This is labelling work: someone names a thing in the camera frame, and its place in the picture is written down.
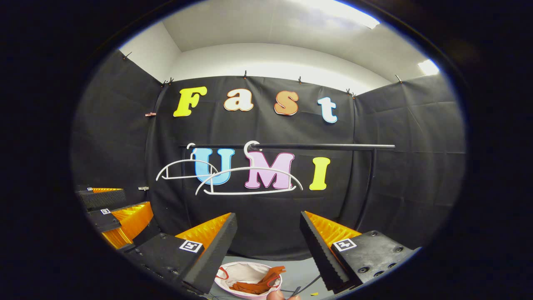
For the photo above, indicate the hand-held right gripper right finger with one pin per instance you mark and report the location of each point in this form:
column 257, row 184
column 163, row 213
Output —
column 322, row 254

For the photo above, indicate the pink and white laundry hamper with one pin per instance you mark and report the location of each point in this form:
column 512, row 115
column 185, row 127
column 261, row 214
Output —
column 245, row 273

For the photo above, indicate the small ceiling light panel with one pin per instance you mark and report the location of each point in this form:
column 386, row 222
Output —
column 429, row 67

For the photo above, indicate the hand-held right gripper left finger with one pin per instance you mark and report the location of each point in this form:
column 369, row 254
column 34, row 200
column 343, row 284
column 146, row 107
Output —
column 210, row 258

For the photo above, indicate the long ceiling light panel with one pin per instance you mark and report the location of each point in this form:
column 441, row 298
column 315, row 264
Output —
column 341, row 10

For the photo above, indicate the white plastic clothes hanger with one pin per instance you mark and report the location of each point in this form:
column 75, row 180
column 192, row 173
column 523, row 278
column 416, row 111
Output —
column 250, row 193
column 183, row 177

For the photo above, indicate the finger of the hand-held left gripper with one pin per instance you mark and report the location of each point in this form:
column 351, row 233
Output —
column 110, row 218
column 104, row 198

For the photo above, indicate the black metal garment rack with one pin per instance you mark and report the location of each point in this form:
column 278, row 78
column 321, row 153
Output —
column 333, row 146

